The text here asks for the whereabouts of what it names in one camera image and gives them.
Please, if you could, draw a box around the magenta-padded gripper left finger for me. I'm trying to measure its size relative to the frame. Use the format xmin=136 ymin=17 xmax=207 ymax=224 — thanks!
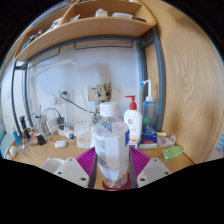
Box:
xmin=53 ymin=146 xmax=99 ymax=190

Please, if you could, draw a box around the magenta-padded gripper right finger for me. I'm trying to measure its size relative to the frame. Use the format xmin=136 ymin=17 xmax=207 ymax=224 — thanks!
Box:
xmin=128 ymin=146 xmax=173 ymax=189

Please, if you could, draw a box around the clear plastic water bottle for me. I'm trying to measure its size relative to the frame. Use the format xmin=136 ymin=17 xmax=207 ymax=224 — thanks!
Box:
xmin=92 ymin=101 xmax=131 ymax=189

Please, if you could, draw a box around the small green gel bottle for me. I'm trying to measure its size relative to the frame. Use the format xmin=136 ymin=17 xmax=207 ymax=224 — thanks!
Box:
xmin=161 ymin=145 xmax=185 ymax=160

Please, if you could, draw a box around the small white mouse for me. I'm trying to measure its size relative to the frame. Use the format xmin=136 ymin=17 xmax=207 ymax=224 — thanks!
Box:
xmin=54 ymin=139 xmax=68 ymax=149

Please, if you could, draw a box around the white pink packet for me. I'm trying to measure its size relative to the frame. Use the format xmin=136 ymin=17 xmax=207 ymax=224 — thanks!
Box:
xmin=157 ymin=133 xmax=177 ymax=148

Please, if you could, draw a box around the white paper bag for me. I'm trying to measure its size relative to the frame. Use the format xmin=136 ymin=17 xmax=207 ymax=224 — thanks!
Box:
xmin=73 ymin=121 xmax=96 ymax=149

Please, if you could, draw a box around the white power strip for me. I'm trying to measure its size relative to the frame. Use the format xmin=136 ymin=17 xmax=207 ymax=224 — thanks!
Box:
xmin=56 ymin=129 xmax=76 ymax=139

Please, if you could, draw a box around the black charger block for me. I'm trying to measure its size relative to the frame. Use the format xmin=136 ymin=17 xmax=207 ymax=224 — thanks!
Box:
xmin=35 ymin=134 xmax=48 ymax=146

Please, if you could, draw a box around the white red-pump dispenser bottle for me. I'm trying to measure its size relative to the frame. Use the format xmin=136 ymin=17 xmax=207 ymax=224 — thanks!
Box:
xmin=123 ymin=95 xmax=144 ymax=148

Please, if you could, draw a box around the metal cup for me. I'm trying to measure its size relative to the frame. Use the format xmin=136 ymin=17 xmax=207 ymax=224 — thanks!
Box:
xmin=34 ymin=114 xmax=49 ymax=134

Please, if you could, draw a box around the blue spray bottle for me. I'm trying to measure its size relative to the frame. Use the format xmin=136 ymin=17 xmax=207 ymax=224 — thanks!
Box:
xmin=139 ymin=79 xmax=158 ymax=133

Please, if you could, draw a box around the bagged bread bun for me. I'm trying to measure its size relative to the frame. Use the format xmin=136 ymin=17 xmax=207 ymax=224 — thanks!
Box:
xmin=9 ymin=145 xmax=19 ymax=158

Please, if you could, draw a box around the blue white-capped can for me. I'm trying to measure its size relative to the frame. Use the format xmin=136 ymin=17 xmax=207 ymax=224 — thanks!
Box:
xmin=11 ymin=126 xmax=22 ymax=147

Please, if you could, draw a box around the small wooden figure toy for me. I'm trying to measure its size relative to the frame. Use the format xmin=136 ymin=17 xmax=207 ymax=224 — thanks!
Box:
xmin=91 ymin=81 xmax=113 ymax=123

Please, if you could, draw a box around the white desk lamp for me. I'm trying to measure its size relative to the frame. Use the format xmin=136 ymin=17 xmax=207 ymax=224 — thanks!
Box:
xmin=28 ymin=58 xmax=91 ymax=114

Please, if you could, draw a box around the wooden shelf unit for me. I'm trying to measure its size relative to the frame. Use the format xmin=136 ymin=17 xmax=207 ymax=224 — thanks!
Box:
xmin=13 ymin=0 xmax=158 ymax=63

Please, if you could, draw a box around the grey metal desk frame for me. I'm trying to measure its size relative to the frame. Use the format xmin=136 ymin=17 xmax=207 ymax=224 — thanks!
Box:
xmin=10 ymin=28 xmax=167 ymax=138

